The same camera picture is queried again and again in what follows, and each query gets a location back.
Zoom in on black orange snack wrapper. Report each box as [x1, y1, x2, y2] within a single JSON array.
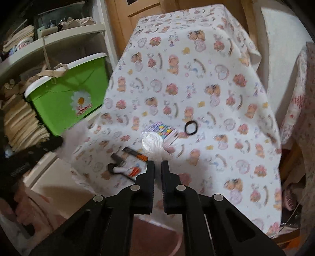
[[122, 147, 148, 162]]

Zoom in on white plastic wrapper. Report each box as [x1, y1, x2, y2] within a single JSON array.
[[141, 132, 164, 160]]

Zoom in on person in floral clothes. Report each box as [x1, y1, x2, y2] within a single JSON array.
[[1, 181, 66, 255]]

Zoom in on colourful patterned small box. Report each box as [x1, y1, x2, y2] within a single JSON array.
[[143, 122, 178, 148]]

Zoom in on stack of folded paper bags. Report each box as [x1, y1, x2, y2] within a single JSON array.
[[2, 95, 50, 152]]

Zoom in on floral pink cloth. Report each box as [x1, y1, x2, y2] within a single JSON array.
[[280, 42, 314, 236]]

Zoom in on green plastic storage bin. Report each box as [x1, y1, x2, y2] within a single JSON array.
[[25, 52, 109, 135]]

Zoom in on bear print tablecloth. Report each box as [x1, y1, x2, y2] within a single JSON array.
[[71, 4, 282, 236]]

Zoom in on white labelled jar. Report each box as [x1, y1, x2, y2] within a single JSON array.
[[16, 37, 34, 51]]

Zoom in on white shelf unit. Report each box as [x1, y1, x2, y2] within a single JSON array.
[[1, 1, 118, 84]]

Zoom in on black hair tie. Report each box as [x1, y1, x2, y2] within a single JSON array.
[[184, 120, 199, 135]]

